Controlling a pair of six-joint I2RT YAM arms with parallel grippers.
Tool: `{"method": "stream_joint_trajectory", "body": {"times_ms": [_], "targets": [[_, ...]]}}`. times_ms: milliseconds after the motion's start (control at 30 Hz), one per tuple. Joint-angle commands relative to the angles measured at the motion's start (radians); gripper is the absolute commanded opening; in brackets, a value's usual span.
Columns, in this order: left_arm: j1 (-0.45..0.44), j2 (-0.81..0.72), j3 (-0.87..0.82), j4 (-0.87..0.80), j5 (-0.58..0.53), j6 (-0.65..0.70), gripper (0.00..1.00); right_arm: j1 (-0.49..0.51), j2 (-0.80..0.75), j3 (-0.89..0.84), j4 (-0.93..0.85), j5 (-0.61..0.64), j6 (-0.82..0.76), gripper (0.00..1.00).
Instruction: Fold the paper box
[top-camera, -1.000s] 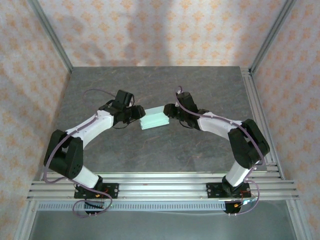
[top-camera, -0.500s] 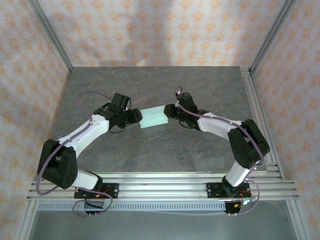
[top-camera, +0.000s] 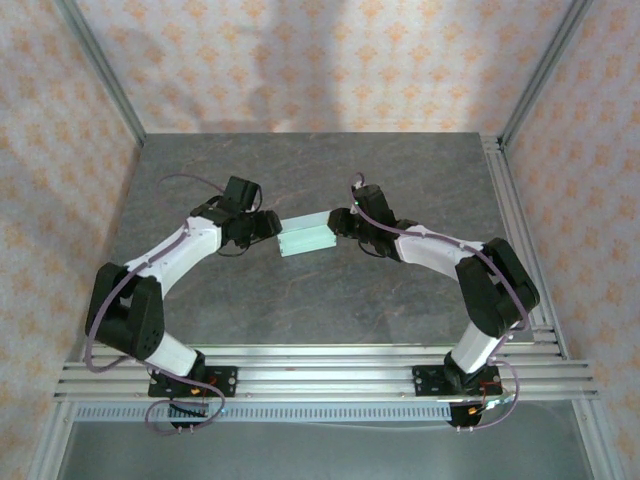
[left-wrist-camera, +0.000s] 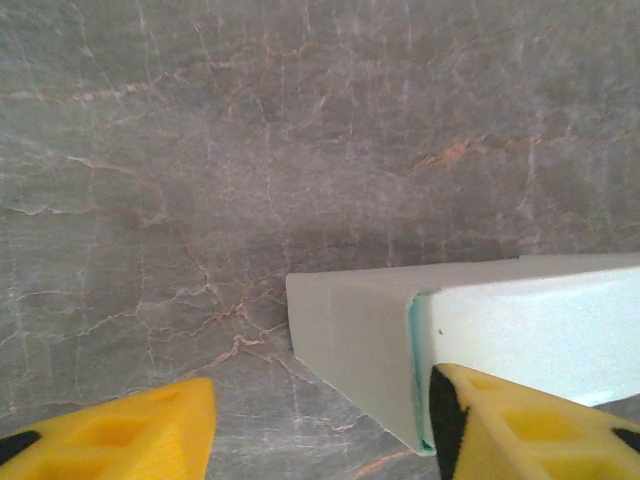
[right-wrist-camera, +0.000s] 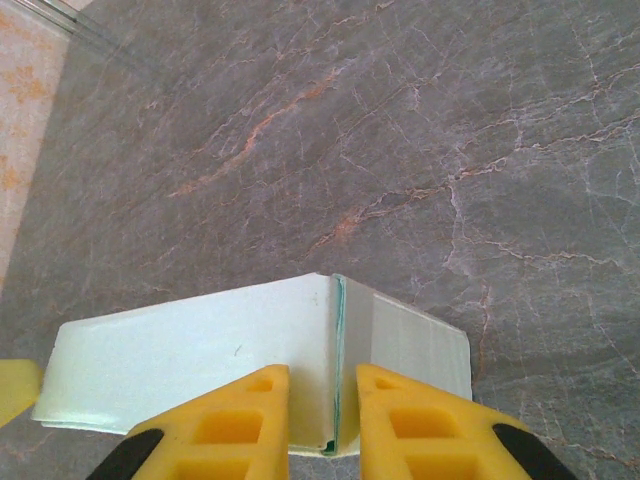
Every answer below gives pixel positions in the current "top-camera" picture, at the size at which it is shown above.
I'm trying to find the black controller board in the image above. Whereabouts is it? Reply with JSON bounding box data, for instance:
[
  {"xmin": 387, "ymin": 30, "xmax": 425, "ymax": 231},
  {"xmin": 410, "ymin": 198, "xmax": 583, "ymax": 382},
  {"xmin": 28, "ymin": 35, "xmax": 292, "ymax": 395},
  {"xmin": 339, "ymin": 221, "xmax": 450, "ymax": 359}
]
[
  {"xmin": 447, "ymin": 399, "xmax": 494, "ymax": 432},
  {"xmin": 167, "ymin": 399, "xmax": 211, "ymax": 432}
]

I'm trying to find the aluminium frame post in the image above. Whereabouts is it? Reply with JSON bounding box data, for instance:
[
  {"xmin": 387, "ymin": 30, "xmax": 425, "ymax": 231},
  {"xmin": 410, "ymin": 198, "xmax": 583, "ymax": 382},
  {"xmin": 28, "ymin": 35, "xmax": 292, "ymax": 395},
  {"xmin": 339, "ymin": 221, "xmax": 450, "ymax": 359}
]
[
  {"xmin": 54, "ymin": 0, "xmax": 147, "ymax": 147},
  {"xmin": 498, "ymin": 0, "xmax": 594, "ymax": 147}
]

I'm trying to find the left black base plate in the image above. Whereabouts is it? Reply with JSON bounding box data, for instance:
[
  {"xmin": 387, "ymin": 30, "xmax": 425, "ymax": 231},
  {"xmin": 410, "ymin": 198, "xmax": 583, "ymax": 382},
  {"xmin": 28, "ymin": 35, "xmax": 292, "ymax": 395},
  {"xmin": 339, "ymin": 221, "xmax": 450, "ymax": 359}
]
[{"xmin": 148, "ymin": 365, "xmax": 239, "ymax": 399}]

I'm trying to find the grey metal panel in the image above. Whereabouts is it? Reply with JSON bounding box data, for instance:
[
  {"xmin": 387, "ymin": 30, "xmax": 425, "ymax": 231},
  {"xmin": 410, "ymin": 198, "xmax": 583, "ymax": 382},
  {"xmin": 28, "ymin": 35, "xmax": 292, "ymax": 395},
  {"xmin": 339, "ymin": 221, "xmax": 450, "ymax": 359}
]
[{"xmin": 59, "ymin": 422, "xmax": 596, "ymax": 480}]

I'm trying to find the light green paper box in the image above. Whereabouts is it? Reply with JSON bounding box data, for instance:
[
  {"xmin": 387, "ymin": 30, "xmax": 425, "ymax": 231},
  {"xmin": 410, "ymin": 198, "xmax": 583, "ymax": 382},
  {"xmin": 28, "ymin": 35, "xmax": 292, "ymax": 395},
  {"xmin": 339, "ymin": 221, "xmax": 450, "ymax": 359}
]
[{"xmin": 276, "ymin": 210, "xmax": 340, "ymax": 259}]

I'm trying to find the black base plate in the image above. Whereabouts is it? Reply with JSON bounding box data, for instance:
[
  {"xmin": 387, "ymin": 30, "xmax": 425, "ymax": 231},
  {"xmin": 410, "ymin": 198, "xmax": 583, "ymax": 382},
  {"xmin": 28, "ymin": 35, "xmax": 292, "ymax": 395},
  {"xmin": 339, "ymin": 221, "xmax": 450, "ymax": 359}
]
[
  {"xmin": 148, "ymin": 365, "xmax": 239, "ymax": 399},
  {"xmin": 412, "ymin": 364, "xmax": 503, "ymax": 399}
]

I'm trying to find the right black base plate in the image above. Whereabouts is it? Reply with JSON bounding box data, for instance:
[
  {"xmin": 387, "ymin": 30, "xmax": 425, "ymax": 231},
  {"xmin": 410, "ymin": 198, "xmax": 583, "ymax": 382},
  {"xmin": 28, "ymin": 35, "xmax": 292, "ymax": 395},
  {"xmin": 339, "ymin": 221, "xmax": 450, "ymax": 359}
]
[{"xmin": 412, "ymin": 364, "xmax": 503, "ymax": 399}]

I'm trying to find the aluminium side rail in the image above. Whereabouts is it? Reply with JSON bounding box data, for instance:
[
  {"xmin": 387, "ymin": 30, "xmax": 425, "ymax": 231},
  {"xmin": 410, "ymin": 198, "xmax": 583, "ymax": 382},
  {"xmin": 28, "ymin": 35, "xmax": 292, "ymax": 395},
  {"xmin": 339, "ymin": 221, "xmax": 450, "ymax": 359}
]
[{"xmin": 482, "ymin": 133, "xmax": 569, "ymax": 359}]

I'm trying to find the aluminium frame leg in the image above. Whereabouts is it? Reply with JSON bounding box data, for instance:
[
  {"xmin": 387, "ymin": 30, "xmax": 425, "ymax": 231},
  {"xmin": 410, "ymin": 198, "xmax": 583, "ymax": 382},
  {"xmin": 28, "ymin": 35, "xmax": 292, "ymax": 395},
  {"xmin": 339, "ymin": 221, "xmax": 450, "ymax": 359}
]
[
  {"xmin": 569, "ymin": 399, "xmax": 626, "ymax": 480},
  {"xmin": 29, "ymin": 399, "xmax": 76, "ymax": 480}
]

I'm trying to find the aluminium mounting rail beam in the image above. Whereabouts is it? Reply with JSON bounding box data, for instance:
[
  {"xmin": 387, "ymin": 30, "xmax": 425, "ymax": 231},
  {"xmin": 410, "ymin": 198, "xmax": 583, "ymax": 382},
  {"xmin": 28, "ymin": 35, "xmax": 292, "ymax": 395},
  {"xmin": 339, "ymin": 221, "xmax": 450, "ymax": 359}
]
[{"xmin": 53, "ymin": 343, "xmax": 599, "ymax": 402}]

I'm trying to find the grey slotted cable duct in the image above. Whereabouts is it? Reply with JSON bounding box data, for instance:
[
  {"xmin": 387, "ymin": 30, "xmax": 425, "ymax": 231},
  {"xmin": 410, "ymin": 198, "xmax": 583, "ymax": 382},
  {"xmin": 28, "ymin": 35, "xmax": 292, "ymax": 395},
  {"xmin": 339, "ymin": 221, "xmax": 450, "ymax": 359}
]
[{"xmin": 74, "ymin": 403, "xmax": 451, "ymax": 424}]

